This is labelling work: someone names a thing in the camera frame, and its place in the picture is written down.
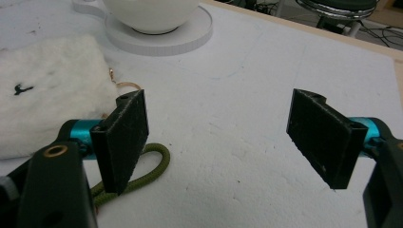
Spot white round coaster with handle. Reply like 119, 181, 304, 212
71, 0, 214, 57

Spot gold metal ring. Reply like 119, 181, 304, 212
108, 67, 143, 91

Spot black floor cables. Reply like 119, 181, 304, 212
359, 20, 403, 49

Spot olive green cord loop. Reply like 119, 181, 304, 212
90, 142, 171, 209

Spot round metal stool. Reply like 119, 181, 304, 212
296, 0, 379, 38

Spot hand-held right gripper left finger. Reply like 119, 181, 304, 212
65, 88, 150, 196

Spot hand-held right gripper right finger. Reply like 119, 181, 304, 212
286, 88, 381, 190

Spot white fluffy pouch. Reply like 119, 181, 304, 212
0, 34, 119, 161

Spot white round bowl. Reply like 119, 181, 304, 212
102, 0, 202, 35

